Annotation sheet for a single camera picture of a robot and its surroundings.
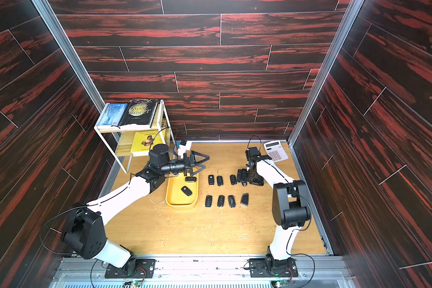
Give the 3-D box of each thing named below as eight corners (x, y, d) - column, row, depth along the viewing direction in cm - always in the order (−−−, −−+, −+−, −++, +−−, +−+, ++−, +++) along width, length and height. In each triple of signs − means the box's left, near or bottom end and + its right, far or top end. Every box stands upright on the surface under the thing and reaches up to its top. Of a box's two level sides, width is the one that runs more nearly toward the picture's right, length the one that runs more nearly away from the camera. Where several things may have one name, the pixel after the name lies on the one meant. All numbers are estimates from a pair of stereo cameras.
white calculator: (271, 162, 110) (272, 160, 108) (262, 145, 119) (263, 142, 118) (289, 159, 111) (290, 157, 109) (279, 142, 121) (279, 140, 119)
